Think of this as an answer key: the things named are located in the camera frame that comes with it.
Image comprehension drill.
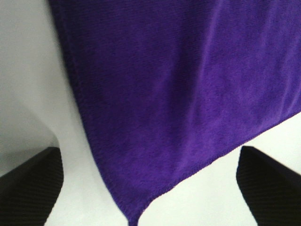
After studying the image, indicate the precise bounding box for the purple towel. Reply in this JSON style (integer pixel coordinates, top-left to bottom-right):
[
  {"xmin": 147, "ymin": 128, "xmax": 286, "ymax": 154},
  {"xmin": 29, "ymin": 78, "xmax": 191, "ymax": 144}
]
[{"xmin": 49, "ymin": 0, "xmax": 301, "ymax": 226}]

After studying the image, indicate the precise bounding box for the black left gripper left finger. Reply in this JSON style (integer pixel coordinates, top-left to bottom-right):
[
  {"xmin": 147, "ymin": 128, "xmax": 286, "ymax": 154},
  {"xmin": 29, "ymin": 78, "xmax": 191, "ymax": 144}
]
[{"xmin": 0, "ymin": 147, "xmax": 64, "ymax": 226}]

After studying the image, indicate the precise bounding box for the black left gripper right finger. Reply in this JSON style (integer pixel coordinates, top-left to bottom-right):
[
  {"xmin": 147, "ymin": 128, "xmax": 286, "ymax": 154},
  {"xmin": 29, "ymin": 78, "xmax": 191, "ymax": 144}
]
[{"xmin": 236, "ymin": 146, "xmax": 301, "ymax": 226}]

